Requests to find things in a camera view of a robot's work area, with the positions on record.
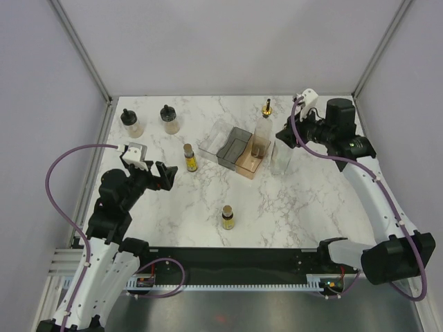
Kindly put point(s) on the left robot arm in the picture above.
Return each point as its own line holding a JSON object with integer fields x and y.
{"x": 109, "y": 258}

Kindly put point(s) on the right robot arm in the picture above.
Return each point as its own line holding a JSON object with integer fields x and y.
{"x": 401, "y": 250}

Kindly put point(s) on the white slotted cable duct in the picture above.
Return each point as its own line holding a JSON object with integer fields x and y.
{"x": 313, "y": 284}

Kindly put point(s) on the tall clear bottle gold pourer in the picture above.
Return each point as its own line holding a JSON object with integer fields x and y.
{"x": 280, "y": 157}

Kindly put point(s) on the left aluminium frame post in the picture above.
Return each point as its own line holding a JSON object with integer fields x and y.
{"x": 79, "y": 47}

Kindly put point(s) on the small yellow label bottle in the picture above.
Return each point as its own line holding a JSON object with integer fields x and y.
{"x": 191, "y": 162}
{"x": 228, "y": 221}

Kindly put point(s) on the shaker jar black cap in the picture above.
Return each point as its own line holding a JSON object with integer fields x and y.
{"x": 169, "y": 118}
{"x": 131, "y": 122}

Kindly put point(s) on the tall bottle gold pourer brown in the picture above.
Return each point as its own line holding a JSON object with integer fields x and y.
{"x": 262, "y": 131}

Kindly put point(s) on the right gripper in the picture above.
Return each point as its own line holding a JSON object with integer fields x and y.
{"x": 288, "y": 135}

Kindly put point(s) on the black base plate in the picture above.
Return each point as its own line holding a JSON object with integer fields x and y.
{"x": 240, "y": 266}

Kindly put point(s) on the clear plastic bin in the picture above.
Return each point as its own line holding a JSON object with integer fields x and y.
{"x": 214, "y": 140}

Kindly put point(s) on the smoky grey plastic bin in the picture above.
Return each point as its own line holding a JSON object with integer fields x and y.
{"x": 233, "y": 148}

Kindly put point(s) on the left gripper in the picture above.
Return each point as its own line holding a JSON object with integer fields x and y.
{"x": 165, "y": 180}

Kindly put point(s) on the aluminium rail left side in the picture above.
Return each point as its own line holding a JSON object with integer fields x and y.
{"x": 80, "y": 215}

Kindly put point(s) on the right aluminium frame post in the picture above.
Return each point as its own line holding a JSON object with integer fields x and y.
{"x": 382, "y": 46}

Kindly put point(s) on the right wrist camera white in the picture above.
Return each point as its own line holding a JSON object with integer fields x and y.
{"x": 305, "y": 101}

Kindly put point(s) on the shaker jar black cap right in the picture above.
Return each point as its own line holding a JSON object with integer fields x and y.
{"x": 169, "y": 118}

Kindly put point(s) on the shaker jar black cap left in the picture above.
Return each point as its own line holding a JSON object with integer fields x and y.
{"x": 131, "y": 122}

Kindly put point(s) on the small yellow label bottle upper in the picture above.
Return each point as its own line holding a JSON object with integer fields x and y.
{"x": 191, "y": 162}

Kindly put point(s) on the small yellow label bottle lower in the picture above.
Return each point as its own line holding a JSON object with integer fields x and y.
{"x": 228, "y": 221}

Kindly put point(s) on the aluminium frame post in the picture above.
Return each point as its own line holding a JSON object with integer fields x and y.
{"x": 382, "y": 46}
{"x": 79, "y": 47}

